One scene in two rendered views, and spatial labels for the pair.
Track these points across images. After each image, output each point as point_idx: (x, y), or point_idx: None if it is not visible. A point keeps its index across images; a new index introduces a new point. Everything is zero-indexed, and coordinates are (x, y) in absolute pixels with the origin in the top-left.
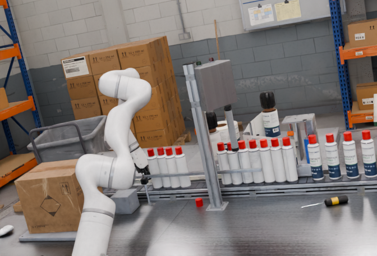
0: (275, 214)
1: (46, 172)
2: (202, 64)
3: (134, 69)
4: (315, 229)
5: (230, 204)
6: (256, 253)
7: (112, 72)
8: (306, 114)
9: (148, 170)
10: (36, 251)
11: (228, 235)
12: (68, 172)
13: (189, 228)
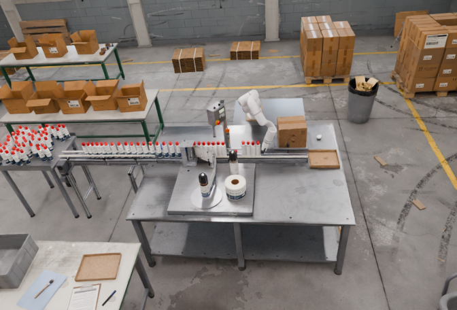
0: None
1: (293, 119)
2: (217, 106)
3: (248, 100)
4: (191, 139)
5: None
6: (209, 130)
7: (252, 91)
8: (183, 146)
9: (262, 150)
10: None
11: (219, 136)
12: (281, 119)
13: (234, 140)
